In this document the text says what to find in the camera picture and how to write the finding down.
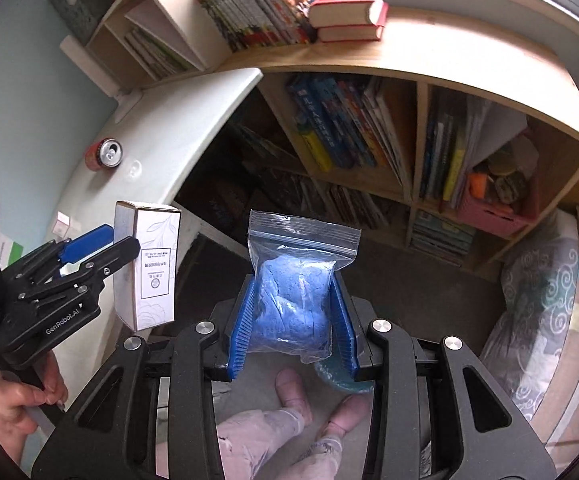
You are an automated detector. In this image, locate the red soda can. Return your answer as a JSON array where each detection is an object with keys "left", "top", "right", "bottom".
[{"left": 84, "top": 137, "right": 123, "bottom": 173}]

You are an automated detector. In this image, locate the grey storage box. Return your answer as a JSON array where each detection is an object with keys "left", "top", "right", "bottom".
[{"left": 47, "top": 0, "right": 115, "bottom": 46}]

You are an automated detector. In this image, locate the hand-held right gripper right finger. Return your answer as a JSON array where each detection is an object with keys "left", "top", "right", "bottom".
[{"left": 330, "top": 272, "right": 557, "bottom": 480}]

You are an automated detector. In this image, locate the row of upright thin books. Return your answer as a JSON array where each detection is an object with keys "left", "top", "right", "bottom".
[{"left": 419, "top": 90, "right": 527, "bottom": 211}]

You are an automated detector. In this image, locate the white floral carton box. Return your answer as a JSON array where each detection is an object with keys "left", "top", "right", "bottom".
[{"left": 114, "top": 201, "right": 183, "bottom": 332}]

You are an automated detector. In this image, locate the pile of dark books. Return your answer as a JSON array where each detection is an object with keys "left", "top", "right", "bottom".
[{"left": 230, "top": 120, "right": 390, "bottom": 231}]

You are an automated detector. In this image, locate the stack of flat books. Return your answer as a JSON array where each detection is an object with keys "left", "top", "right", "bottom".
[{"left": 412, "top": 210, "right": 477, "bottom": 267}]

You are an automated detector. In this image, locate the stack of thin booklets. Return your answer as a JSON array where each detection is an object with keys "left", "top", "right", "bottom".
[{"left": 124, "top": 25, "right": 193, "bottom": 81}]

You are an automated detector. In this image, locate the wooden cubby shelf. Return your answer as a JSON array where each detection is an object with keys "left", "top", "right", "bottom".
[{"left": 86, "top": 0, "right": 250, "bottom": 92}]

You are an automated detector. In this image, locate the blue plastic bag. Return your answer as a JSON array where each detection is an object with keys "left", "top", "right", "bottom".
[{"left": 314, "top": 360, "right": 375, "bottom": 395}]

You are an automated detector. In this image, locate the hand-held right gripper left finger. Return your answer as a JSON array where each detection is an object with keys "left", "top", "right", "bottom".
[{"left": 30, "top": 274, "right": 258, "bottom": 480}]

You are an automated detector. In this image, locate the row of blue books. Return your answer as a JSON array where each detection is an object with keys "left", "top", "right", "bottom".
[{"left": 287, "top": 74, "right": 407, "bottom": 186}]

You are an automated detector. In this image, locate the row of colourful books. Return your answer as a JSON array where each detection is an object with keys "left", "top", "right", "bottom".
[{"left": 192, "top": 0, "right": 320, "bottom": 53}]

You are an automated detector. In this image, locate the person's left hand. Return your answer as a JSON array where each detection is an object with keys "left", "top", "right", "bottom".
[{"left": 0, "top": 347, "right": 69, "bottom": 466}]

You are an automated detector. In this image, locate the thick red book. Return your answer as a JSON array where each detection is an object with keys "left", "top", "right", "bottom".
[
  {"left": 317, "top": 2, "right": 389, "bottom": 42},
  {"left": 308, "top": 0, "right": 386, "bottom": 28}
]

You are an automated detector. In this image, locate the person's pink slipper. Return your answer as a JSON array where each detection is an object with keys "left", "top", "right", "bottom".
[
  {"left": 276, "top": 369, "right": 313, "bottom": 423},
  {"left": 325, "top": 394, "right": 370, "bottom": 433}
]

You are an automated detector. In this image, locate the wooden bookshelf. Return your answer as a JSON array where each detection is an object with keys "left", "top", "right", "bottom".
[{"left": 214, "top": 2, "right": 579, "bottom": 271}]

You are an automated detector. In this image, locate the green white wall poster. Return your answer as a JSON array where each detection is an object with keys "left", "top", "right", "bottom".
[{"left": 0, "top": 230, "right": 24, "bottom": 267}]

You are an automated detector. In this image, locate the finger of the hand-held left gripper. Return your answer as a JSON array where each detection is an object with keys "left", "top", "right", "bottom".
[
  {"left": 17, "top": 236, "right": 142, "bottom": 307},
  {"left": 2, "top": 224, "right": 116, "bottom": 287}
]

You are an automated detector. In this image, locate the patterned blanket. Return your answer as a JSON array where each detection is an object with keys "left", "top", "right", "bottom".
[{"left": 479, "top": 207, "right": 579, "bottom": 461}]

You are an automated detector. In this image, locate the pink plastic basket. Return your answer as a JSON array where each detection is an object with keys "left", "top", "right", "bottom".
[{"left": 457, "top": 172, "right": 540, "bottom": 241}]

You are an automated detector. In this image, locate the zip bag with blue contents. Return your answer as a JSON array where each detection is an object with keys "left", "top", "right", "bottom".
[{"left": 247, "top": 209, "right": 361, "bottom": 365}]

